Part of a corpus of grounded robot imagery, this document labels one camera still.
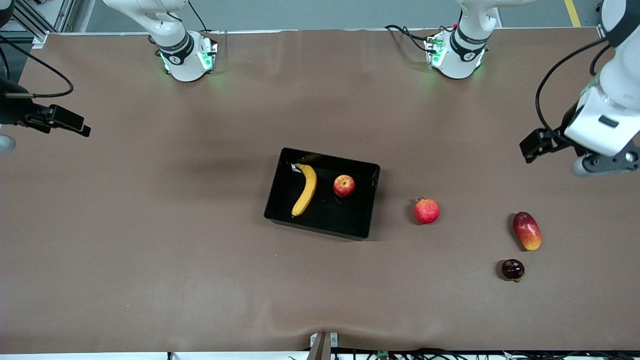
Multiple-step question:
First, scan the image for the red yellow apple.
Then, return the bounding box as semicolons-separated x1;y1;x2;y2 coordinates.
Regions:
333;174;357;198

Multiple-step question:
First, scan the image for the black plastic box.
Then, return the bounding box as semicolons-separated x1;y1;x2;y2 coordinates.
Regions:
263;147;381;240

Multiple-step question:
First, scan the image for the yellow banana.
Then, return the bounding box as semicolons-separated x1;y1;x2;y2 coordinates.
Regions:
291;163;318;217

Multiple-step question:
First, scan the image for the red yellow mango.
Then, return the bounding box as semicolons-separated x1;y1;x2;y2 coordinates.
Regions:
512;211;543;252

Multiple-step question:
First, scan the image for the dark purple mangosteen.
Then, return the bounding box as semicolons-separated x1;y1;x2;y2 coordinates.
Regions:
501;258;526;283

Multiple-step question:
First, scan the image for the red pomegranate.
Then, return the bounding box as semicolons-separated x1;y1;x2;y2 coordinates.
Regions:
413;197;441;225

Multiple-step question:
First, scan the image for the brown table cover sheet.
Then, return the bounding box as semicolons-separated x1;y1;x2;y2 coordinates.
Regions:
0;27;640;354

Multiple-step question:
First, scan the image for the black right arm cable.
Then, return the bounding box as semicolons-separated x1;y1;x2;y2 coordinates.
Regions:
0;35;75;99

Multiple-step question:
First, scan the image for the black left base cable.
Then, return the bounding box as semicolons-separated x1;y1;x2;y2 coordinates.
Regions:
384;24;432;53

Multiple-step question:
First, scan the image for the black base cable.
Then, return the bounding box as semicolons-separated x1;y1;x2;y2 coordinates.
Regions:
384;24;432;53
187;0;213;33

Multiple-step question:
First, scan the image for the black right base cable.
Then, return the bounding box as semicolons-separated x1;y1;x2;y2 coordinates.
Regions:
187;0;213;33

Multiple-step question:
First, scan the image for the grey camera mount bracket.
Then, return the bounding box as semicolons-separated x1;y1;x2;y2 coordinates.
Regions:
307;331;339;360

